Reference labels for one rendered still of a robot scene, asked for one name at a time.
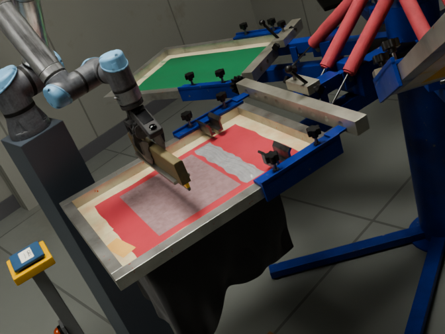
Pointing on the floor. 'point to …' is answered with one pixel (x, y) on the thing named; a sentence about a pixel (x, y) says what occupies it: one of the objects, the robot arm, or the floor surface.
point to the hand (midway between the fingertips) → (157, 158)
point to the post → (48, 289)
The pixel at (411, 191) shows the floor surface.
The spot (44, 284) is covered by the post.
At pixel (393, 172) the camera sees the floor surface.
